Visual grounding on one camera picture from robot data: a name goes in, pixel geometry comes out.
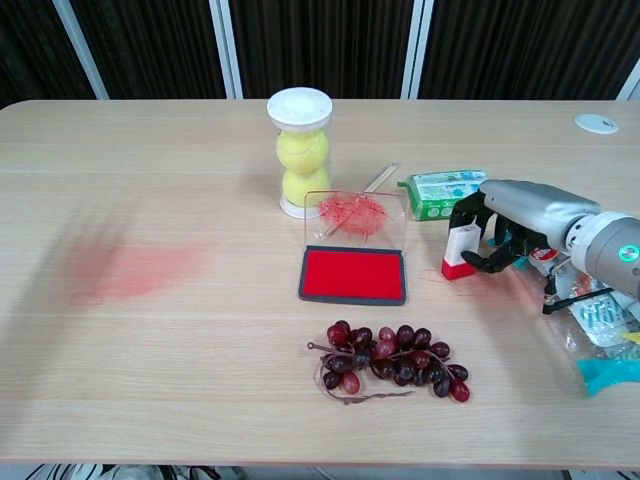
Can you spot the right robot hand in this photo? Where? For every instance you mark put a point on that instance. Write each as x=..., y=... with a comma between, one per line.
x=530, y=210

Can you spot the small red white eraser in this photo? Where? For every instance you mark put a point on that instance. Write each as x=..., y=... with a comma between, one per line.
x=457, y=242

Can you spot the red ink pad clear lid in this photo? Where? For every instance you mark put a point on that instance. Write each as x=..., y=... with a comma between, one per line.
x=350, y=272

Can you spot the green tissue pack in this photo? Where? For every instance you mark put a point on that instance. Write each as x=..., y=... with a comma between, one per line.
x=435, y=192

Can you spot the teal clear snack packet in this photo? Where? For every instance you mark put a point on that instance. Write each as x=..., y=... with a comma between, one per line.
x=600, y=320

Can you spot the red grape bunch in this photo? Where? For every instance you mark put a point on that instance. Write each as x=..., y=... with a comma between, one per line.
x=400, y=360

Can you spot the yellow tennis ball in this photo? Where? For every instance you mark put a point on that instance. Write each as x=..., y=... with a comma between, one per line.
x=302, y=150
x=300, y=187

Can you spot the clear tube white lid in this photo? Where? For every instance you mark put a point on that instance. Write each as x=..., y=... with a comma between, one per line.
x=299, y=107

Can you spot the white partition post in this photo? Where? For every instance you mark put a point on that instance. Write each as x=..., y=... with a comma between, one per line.
x=227, y=50
x=631, y=85
x=417, y=50
x=80, y=50

